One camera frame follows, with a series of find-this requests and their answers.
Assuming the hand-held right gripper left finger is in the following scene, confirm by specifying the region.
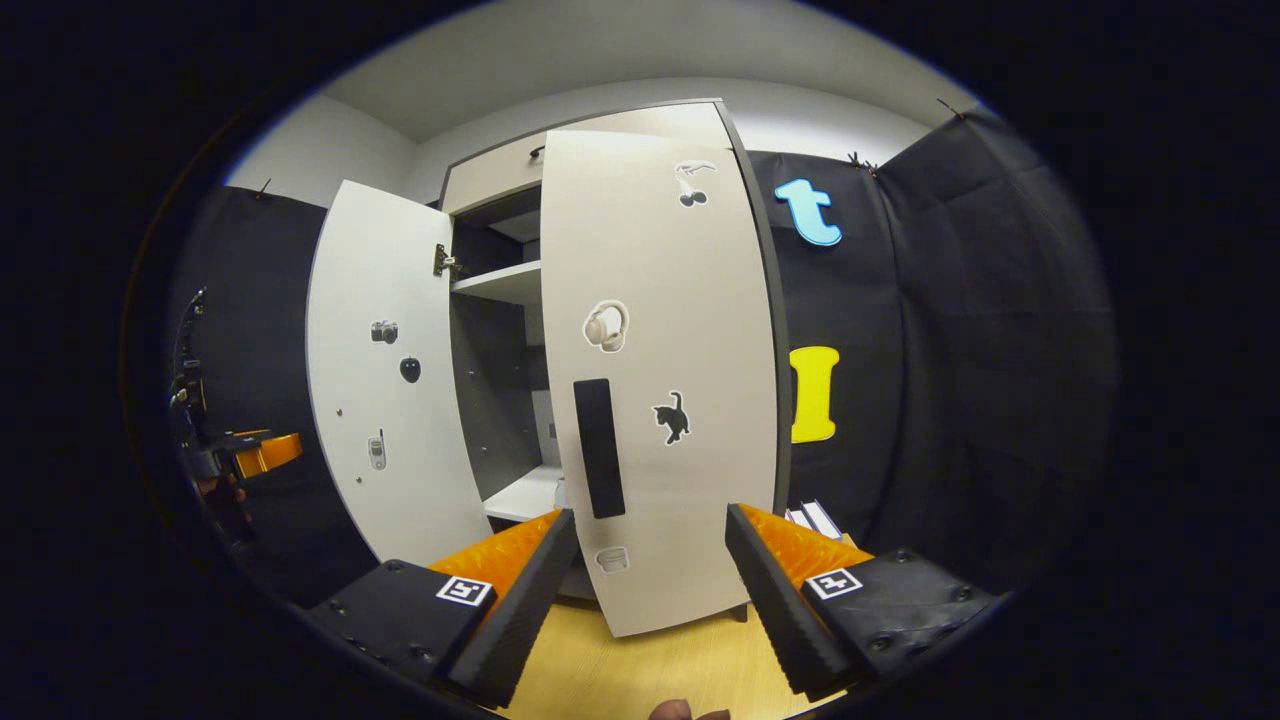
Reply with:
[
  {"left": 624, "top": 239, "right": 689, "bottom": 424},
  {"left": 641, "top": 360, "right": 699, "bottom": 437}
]
[{"left": 303, "top": 508, "right": 580, "bottom": 711}]

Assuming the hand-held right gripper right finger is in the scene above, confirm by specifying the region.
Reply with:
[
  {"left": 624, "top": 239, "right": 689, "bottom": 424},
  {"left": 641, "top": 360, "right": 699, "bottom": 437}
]
[{"left": 724, "top": 503, "right": 1005, "bottom": 702}]

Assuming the white shoe cabinet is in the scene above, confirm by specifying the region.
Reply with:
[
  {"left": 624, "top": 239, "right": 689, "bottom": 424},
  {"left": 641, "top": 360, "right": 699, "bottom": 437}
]
[{"left": 440, "top": 97, "right": 793, "bottom": 607}]

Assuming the white cabinet door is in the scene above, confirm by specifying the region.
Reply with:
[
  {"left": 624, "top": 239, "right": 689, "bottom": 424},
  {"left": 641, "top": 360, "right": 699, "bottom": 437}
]
[
  {"left": 538, "top": 127, "right": 782, "bottom": 639},
  {"left": 305, "top": 180, "right": 494, "bottom": 567}
]

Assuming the white cabinet drawer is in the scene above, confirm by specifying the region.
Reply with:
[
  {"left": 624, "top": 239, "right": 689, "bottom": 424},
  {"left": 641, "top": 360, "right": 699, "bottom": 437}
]
[{"left": 442, "top": 100, "right": 737, "bottom": 217}]

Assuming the lavender spine book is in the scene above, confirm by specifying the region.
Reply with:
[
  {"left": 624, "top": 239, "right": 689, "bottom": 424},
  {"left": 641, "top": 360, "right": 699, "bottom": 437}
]
[{"left": 800, "top": 499, "right": 847, "bottom": 542}]

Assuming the black backdrop cloth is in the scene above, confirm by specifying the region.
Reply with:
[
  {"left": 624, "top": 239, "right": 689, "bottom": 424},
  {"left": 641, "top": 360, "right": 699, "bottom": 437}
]
[{"left": 165, "top": 105, "right": 1119, "bottom": 613}]

